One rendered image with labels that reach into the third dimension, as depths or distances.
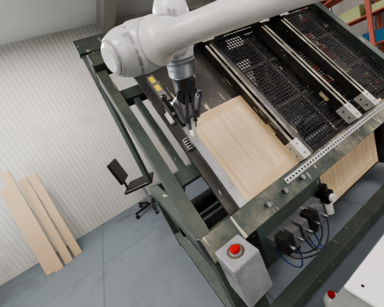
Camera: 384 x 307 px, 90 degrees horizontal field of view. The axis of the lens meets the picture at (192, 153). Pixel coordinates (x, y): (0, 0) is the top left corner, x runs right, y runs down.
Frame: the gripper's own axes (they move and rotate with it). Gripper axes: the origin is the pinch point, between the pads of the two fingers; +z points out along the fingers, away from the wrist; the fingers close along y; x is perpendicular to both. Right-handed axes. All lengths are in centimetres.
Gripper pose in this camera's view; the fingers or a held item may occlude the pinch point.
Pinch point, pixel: (192, 128)
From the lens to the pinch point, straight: 76.7
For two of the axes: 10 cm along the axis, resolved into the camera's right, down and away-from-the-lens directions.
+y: -8.1, 4.6, -3.6
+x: 5.6, 4.5, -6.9
